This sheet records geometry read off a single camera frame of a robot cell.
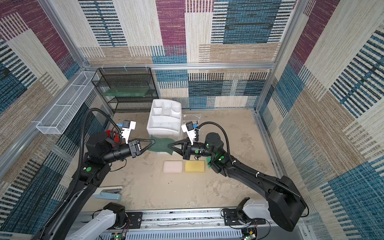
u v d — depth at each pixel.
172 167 0.91
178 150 0.64
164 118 0.86
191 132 0.61
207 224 0.73
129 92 0.95
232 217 0.73
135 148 0.55
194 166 0.89
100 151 0.50
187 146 0.62
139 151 0.59
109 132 0.89
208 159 0.92
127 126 0.58
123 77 1.02
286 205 0.41
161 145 0.62
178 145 0.63
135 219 0.73
